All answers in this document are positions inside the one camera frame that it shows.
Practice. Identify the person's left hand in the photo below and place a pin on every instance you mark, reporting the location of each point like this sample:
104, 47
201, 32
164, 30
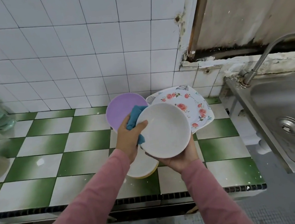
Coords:
128, 139

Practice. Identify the person's right hand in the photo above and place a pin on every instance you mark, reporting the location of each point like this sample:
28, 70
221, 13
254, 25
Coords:
181, 158

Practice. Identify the blue cleaning cloth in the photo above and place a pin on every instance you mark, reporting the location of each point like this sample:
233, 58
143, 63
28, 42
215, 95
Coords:
135, 115

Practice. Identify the stack of white bowls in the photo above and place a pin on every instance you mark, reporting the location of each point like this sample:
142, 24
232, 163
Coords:
143, 165

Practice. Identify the purple plastic bowl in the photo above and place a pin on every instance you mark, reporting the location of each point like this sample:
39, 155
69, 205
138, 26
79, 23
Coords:
121, 108

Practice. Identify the stack of floral plates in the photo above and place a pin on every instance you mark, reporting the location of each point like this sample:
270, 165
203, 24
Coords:
192, 105

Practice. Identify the person's left forearm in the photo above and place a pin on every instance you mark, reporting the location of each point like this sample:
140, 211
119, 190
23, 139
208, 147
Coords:
75, 220

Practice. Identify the person's right forearm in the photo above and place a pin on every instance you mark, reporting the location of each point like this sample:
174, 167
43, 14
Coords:
220, 200

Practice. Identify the green checkered tile countertop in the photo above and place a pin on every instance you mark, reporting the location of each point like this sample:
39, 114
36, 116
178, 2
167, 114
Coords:
51, 144

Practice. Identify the chrome faucet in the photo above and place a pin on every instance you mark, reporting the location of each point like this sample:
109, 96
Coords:
268, 52

